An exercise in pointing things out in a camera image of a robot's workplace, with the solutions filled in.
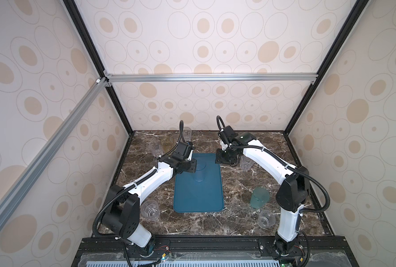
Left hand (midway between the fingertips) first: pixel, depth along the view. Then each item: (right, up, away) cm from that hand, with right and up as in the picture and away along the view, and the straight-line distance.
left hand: (198, 161), depth 86 cm
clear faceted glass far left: (-27, +7, +21) cm, 35 cm away
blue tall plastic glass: (+1, -8, +7) cm, 11 cm away
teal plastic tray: (+1, -17, +5) cm, 18 cm away
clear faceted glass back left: (-8, +17, +28) cm, 34 cm away
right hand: (+10, 0, 0) cm, 10 cm away
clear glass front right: (+34, -28, -4) cm, 44 cm away
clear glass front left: (-24, -24, -2) cm, 34 cm away
